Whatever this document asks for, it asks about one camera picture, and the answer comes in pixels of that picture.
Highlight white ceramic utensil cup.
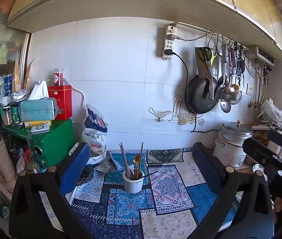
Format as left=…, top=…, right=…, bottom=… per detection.
left=123, top=171, right=144, bottom=194

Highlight dark mauve chopstick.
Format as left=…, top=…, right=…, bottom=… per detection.
left=120, top=142, right=133, bottom=180

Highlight gold metal spoon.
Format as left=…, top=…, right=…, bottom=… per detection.
left=133, top=153, right=141, bottom=180

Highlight brown wooden chopstick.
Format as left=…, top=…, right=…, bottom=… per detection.
left=134, top=142, right=144, bottom=179

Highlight grey metal chopstick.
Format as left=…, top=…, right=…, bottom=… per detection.
left=139, top=171, right=158, bottom=179

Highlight person's right hand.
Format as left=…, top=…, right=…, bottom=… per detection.
left=273, top=197, right=282, bottom=223

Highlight white worn rice cooker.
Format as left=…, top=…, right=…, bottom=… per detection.
left=212, top=120, right=253, bottom=169

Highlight green metal box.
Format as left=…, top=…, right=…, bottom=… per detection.
left=2, top=119, right=76, bottom=168

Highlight patterned patchwork table mat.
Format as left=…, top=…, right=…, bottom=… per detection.
left=71, top=148, right=217, bottom=238

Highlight metal strainer ladle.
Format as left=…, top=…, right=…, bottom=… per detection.
left=219, top=42, right=242, bottom=113

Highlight white plastic bag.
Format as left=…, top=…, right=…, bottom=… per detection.
left=81, top=104, right=108, bottom=155

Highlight teal tissue box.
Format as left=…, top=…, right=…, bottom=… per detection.
left=19, top=97, right=58, bottom=122

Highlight black hanging wok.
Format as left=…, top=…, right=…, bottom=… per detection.
left=185, top=75, right=218, bottom=114

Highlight red tin box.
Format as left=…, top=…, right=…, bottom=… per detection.
left=48, top=85, right=73, bottom=120

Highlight hanging scissors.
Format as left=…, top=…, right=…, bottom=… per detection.
left=197, top=46, right=217, bottom=101

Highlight white power strip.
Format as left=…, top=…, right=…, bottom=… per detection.
left=161, top=25, right=177, bottom=61

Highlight black power cable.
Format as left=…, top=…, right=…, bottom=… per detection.
left=165, top=49, right=220, bottom=134

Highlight yellow wall cabinet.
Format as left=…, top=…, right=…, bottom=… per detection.
left=7, top=0, right=282, bottom=62

